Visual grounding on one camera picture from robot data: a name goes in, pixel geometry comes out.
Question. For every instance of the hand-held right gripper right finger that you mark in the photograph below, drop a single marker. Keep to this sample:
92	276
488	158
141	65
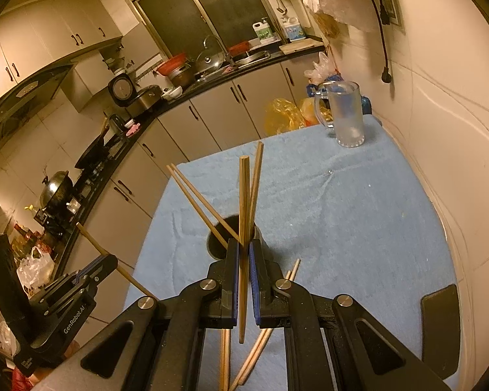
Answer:
256	285

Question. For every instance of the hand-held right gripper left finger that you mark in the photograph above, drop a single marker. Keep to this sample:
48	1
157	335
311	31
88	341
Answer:
234	285

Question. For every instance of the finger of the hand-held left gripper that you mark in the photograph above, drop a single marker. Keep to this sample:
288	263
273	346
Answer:
100	266

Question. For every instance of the tan wooden chopstick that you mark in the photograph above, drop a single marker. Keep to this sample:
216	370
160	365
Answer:
243	195
134	277

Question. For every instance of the black cylindrical utensil holder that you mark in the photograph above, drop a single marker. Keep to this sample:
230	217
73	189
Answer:
216	249

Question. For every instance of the bunch of wooden chopsticks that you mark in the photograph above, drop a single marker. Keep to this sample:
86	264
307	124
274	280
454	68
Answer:
256	179

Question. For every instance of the crumpled white plastic bag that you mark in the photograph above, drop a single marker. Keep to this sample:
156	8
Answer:
34	269

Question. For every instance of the steel wok with lid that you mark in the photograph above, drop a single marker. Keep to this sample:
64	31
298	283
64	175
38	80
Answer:
57	191

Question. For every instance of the black frying pan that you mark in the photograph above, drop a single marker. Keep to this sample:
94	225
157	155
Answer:
91	152

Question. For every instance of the blue table cloth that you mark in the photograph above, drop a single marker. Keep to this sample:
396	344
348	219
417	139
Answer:
350	220

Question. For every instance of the pink cloth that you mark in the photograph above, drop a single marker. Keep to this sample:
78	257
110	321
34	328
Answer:
132	129

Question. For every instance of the steel kettle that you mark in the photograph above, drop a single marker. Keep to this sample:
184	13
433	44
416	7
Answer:
116	124

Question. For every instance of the lower kitchen cabinets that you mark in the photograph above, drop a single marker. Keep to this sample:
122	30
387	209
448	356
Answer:
175	138

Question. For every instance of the kitchen cabinets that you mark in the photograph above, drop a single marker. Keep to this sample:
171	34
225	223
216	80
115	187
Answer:
45	36
175	138

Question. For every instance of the yellow plastic bag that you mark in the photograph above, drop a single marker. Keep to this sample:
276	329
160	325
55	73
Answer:
285	116

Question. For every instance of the rice cooker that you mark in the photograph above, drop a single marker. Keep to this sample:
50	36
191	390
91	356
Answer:
134	95

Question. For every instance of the range hood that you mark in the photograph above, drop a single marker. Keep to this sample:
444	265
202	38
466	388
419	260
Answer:
24	102

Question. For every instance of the clear glass mug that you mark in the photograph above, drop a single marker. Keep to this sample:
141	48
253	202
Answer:
348	118

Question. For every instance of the black rectangular device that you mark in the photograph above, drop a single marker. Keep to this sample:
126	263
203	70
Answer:
442	330

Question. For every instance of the black kitchen countertop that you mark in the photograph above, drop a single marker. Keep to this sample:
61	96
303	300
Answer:
205	85

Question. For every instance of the dark cooking pot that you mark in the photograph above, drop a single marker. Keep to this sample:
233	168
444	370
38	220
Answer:
181	78

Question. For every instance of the blue plastic basin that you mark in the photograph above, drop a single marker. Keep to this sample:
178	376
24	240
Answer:
366	106

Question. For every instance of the red plastic basin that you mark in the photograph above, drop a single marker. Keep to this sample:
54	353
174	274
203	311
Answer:
173	64

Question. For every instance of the knotted white plastic bag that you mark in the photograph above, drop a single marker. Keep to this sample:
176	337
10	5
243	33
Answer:
320	67

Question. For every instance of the glass pot lid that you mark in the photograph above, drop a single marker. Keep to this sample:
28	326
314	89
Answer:
210	59

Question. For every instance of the upper kitchen cabinets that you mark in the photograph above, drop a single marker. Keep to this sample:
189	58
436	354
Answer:
45	36

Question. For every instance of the wooden cutting board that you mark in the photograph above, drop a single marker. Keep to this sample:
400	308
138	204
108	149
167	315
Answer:
301	45

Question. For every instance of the white bottle green label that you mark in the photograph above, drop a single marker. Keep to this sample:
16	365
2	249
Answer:
263	32

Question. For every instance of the white bottle blue label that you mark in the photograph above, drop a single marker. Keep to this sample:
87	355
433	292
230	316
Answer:
292	29

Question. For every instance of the kitchen window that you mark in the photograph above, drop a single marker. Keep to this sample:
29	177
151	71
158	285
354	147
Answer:
195	12

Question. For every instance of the hanging plastic bags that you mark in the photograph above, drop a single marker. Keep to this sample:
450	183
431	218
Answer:
338	0

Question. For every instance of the wall socket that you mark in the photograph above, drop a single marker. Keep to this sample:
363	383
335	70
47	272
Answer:
392	8

